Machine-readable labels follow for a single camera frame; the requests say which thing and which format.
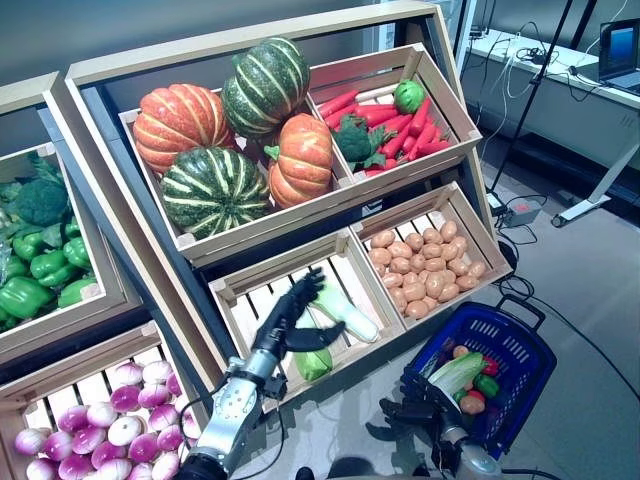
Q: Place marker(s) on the green leafy vegetable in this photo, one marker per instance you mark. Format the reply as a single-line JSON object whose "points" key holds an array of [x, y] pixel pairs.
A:
{"points": [[46, 169]]}

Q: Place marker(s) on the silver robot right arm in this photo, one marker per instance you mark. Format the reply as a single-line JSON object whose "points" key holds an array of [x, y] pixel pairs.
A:
{"points": [[470, 457]]}

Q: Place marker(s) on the dark green broccoli head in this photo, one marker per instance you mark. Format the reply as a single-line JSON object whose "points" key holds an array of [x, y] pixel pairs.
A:
{"points": [[42, 202]]}

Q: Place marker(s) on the dark green leafy broccoli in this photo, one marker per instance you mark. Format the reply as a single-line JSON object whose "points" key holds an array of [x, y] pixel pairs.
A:
{"points": [[356, 142]]}

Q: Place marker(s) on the grey box with red button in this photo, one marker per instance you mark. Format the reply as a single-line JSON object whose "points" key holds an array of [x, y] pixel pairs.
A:
{"points": [[522, 210]]}

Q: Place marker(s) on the orange pumpkin with green stem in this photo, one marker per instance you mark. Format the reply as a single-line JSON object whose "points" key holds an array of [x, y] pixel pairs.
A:
{"points": [[302, 160]]}

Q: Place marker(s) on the short green napa cabbage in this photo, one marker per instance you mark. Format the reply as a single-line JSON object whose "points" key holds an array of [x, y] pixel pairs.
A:
{"points": [[314, 364]]}

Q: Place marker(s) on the wooden display shelf with peppers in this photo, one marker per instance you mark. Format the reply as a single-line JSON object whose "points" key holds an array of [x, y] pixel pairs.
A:
{"points": [[120, 280]]}

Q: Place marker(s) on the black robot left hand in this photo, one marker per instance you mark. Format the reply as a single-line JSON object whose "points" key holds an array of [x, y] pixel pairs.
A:
{"points": [[280, 325]]}

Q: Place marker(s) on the orange red round vegetable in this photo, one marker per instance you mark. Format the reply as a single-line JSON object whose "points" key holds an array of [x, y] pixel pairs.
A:
{"points": [[472, 402]]}

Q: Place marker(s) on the open dark laptop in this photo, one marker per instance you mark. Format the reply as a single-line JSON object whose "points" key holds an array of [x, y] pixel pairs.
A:
{"points": [[620, 55]]}

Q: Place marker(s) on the green striped pumpkin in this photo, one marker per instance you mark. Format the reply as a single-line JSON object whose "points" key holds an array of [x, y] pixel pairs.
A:
{"points": [[267, 85], [210, 192]]}

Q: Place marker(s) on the blue plastic shopping basket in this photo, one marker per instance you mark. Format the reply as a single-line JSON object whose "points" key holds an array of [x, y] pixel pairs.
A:
{"points": [[520, 360]]}

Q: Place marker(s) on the white desk with metal leg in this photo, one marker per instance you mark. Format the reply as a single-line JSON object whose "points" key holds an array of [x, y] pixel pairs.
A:
{"points": [[565, 100]]}

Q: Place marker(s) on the brown potato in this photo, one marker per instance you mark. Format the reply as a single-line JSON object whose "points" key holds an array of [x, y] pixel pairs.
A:
{"points": [[414, 291], [460, 246], [431, 250], [400, 265], [417, 262], [449, 276], [400, 249], [380, 271], [414, 241], [467, 283], [435, 264], [398, 299], [449, 251], [423, 276], [392, 280], [476, 269], [410, 279], [432, 235], [435, 286], [381, 239], [416, 309], [380, 257], [448, 230], [448, 292], [430, 303], [458, 266]]}

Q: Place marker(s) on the long pale napa cabbage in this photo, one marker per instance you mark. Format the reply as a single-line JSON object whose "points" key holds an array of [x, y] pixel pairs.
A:
{"points": [[350, 315]]}

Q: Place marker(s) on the wide wooden pumpkin crate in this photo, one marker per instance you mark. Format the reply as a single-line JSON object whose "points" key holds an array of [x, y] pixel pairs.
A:
{"points": [[260, 227]]}

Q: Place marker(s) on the wooden carrot crate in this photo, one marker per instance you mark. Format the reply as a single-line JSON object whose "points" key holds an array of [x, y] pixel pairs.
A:
{"points": [[440, 85]]}

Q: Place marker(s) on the white power strip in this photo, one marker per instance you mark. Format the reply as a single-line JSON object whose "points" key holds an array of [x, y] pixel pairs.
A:
{"points": [[496, 204]]}

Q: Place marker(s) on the purple white onion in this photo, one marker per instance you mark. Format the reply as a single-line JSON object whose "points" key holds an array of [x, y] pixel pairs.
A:
{"points": [[126, 373], [191, 426], [107, 454], [141, 472], [170, 438], [153, 395], [125, 398], [73, 418], [75, 467], [165, 466], [41, 470], [88, 439], [115, 471], [144, 448], [162, 417], [157, 371], [101, 414], [31, 441], [174, 384], [57, 445], [125, 430]]}

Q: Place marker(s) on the small green bell pepper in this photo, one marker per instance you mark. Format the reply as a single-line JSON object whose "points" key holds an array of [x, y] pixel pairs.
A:
{"points": [[486, 386]]}

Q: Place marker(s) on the wooden pepper crate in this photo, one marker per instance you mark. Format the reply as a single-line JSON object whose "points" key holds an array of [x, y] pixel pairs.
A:
{"points": [[75, 320]]}

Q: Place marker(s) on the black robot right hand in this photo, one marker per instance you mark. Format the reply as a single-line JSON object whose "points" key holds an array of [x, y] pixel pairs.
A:
{"points": [[425, 405]]}

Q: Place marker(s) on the napa cabbage with pale stem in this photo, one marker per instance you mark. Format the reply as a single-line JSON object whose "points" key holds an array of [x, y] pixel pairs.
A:
{"points": [[457, 372]]}

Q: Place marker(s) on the large orange pumpkin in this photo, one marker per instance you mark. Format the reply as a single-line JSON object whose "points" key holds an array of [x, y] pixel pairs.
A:
{"points": [[175, 122]]}

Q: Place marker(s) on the red carrot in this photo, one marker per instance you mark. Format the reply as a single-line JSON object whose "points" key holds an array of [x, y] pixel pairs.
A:
{"points": [[375, 109], [397, 142], [339, 102], [422, 141], [421, 116], [380, 119], [341, 116], [436, 147], [375, 172], [398, 123]]}

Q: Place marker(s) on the wooden cabbage crate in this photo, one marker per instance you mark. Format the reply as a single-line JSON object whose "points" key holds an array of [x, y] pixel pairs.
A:
{"points": [[370, 310]]}

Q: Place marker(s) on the large wooden display shelf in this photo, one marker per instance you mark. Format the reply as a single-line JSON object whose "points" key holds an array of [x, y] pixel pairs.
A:
{"points": [[150, 210]]}

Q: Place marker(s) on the small orange vegetable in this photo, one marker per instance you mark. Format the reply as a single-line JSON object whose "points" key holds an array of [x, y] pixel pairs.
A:
{"points": [[460, 351]]}

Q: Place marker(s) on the wooden potato crate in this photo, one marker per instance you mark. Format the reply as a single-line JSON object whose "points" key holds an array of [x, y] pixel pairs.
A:
{"points": [[475, 225]]}

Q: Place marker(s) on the round green cabbage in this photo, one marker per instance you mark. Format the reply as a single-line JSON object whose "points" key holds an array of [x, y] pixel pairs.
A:
{"points": [[409, 96]]}

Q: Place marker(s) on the small red bell pepper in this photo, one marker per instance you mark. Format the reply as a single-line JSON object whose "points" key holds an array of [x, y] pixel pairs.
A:
{"points": [[491, 366]]}

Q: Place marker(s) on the dark robot body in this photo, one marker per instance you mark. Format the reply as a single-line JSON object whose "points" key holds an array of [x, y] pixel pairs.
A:
{"points": [[360, 470]]}

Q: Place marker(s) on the black tripod pole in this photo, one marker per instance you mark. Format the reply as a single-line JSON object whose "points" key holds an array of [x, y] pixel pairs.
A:
{"points": [[537, 85]]}

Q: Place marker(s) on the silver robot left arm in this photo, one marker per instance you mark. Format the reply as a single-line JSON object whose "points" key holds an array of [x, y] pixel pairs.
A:
{"points": [[232, 410]]}

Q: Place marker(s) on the wooden onion crate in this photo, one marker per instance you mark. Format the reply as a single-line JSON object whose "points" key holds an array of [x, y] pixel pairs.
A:
{"points": [[75, 360]]}

